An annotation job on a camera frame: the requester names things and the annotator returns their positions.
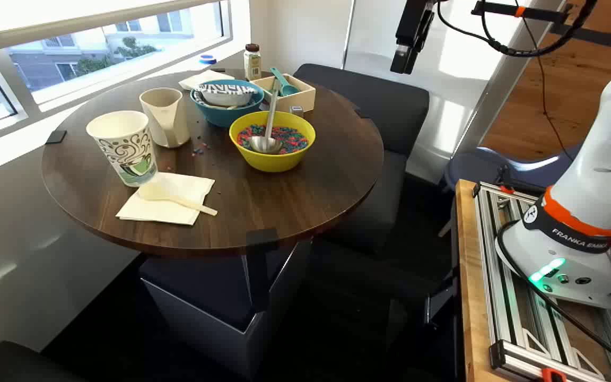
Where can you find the blue bowl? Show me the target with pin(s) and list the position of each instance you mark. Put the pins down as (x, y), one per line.
(220, 116)

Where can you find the black boom with orange clamps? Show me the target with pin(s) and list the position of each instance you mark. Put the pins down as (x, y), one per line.
(530, 11)

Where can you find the small black flat object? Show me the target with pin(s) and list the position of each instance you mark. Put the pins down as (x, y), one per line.
(55, 137)

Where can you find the white paper sheet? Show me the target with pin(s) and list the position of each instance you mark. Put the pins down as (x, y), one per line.
(202, 78)

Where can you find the metal spoon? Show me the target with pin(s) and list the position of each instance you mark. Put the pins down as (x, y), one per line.
(268, 124)

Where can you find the aluminium frame rails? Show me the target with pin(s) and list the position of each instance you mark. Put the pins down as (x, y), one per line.
(524, 311)

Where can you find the dark table pedestal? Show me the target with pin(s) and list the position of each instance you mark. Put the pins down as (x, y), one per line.
(259, 272)

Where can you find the grey ottoman with dark cushion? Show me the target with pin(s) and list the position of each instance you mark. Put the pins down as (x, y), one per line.
(205, 297)

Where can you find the cream paper napkin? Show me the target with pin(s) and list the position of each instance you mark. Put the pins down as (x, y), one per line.
(159, 202)

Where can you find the colourful candy pieces in bowl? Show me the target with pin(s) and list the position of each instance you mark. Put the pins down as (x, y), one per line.
(292, 138)

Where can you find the beige faceted cup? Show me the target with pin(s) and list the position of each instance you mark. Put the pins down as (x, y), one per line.
(166, 117)

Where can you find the wooden stick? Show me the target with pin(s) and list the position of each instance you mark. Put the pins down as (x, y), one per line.
(199, 206)

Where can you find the white window frame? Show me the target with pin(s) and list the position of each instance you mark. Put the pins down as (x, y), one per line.
(30, 93)

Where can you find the dark upholstered bench seat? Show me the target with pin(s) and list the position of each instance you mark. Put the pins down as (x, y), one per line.
(382, 107)

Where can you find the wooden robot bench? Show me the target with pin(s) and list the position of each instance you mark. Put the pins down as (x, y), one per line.
(469, 284)

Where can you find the cream plastic tray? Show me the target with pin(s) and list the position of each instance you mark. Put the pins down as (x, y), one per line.
(297, 99)

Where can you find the yellow bowl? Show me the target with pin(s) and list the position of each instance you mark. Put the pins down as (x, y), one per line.
(272, 162)

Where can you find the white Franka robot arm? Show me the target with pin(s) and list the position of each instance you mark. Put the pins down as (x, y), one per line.
(587, 205)

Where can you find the teal plastic bowl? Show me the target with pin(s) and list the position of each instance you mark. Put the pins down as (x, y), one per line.
(282, 81)

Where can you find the white patterned bowl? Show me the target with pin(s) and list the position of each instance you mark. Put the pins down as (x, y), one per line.
(226, 95)

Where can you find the blue chair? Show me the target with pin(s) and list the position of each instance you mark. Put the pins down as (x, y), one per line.
(489, 168)

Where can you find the small blue lid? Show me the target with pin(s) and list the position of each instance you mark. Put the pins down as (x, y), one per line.
(208, 58)

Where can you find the spice jar with dark lid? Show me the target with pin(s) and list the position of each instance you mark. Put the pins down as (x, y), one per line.
(253, 62)

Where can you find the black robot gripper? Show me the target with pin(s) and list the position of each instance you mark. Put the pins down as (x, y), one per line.
(413, 24)

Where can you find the patterned paper cup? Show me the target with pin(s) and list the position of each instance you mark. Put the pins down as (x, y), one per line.
(127, 152)

